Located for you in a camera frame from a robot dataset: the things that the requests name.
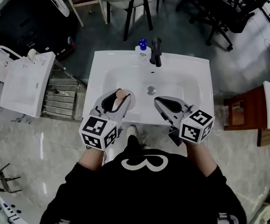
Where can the brown wooden cabinet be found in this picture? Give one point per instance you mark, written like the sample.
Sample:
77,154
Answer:
246,111

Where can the small white washbasin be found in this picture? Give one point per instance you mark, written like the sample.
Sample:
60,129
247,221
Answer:
25,87

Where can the beige cylindrical container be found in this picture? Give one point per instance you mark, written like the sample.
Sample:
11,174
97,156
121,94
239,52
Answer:
119,98

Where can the light wooden chair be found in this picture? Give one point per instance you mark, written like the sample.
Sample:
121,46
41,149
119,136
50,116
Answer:
88,1

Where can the white curved faucet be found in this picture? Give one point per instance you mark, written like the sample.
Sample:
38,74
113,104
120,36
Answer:
11,52

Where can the clear bottle with blue pump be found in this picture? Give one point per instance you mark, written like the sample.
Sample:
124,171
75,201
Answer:
143,53

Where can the red and black appliance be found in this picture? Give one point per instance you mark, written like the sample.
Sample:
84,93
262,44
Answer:
67,46

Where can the black folding stool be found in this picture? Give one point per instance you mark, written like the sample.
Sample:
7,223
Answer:
2,178

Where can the person's left forearm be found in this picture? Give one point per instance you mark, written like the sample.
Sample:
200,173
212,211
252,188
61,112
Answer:
92,157

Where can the white sink counter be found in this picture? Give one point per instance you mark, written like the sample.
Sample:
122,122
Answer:
183,71

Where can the large black case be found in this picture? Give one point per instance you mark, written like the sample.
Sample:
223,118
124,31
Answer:
25,20

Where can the metal sink drain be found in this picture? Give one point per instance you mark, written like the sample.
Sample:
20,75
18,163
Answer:
151,90

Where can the white device with buttons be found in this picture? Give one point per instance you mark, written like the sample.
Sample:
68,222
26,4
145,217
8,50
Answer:
2,211

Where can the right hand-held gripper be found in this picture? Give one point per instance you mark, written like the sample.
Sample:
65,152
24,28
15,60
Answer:
195,127

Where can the black faucet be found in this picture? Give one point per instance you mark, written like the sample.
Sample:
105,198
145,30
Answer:
155,52

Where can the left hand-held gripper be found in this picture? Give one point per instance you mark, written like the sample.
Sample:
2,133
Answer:
98,130

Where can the person's right forearm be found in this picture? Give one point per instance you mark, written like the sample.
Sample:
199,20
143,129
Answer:
201,157

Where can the person's black shirt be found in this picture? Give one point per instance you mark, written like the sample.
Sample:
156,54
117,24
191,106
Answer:
144,190

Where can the person's white shoe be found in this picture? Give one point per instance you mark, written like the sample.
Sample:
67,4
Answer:
131,130

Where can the metal slatted rack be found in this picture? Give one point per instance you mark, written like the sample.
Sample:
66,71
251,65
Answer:
61,97

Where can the black office chair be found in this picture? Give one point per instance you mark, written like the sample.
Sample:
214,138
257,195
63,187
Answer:
221,10

